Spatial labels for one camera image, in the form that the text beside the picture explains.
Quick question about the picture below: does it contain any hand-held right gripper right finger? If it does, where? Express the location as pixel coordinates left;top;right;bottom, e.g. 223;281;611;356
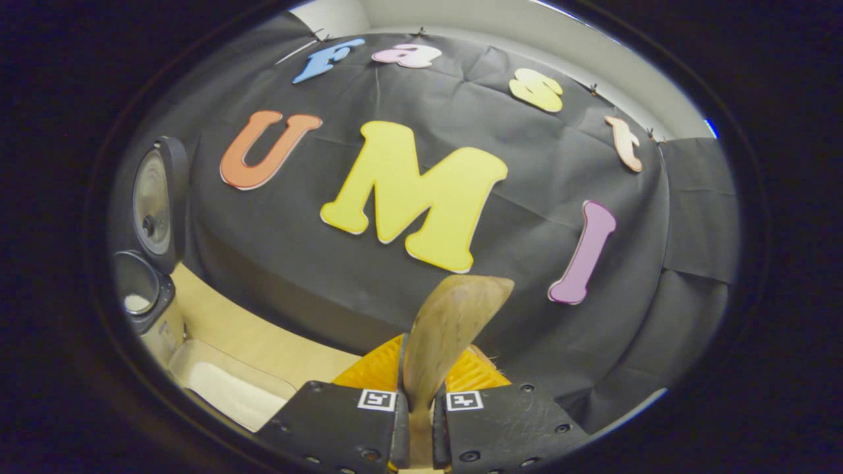
431;342;590;474

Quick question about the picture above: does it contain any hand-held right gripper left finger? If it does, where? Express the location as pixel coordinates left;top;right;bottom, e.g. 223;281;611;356
256;332;410;474

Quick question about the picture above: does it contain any white rice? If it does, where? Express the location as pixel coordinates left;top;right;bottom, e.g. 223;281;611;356
188;361;290;432

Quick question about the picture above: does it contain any wooden spoon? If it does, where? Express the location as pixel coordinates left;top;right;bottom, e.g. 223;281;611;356
402;275;516;469

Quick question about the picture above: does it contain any black and silver rice cooker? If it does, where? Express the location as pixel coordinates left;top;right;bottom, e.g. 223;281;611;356
111;135;192;369

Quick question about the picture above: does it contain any clear glass container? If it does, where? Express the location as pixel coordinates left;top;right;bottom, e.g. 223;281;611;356
168;338;298;433

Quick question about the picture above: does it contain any black backdrop cloth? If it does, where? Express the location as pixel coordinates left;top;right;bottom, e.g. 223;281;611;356
109;13;742;435

